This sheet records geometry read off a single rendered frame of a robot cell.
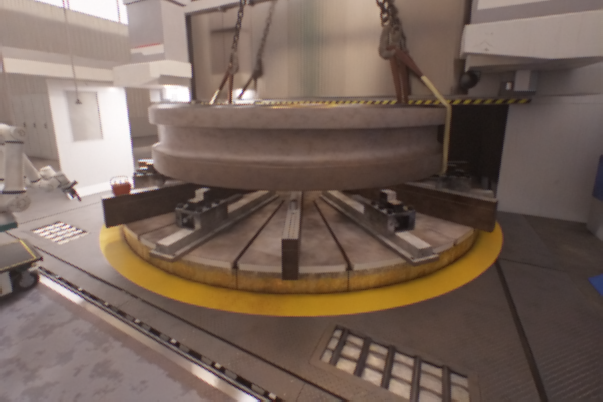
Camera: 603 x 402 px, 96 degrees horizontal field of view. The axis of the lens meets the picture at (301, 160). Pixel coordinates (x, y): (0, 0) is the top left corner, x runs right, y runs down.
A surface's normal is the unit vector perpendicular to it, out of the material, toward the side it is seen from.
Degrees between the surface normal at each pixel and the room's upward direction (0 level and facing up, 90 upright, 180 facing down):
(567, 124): 90
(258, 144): 90
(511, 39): 90
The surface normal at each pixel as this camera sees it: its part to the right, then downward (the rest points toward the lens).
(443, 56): -0.44, 0.17
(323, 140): 0.11, 0.18
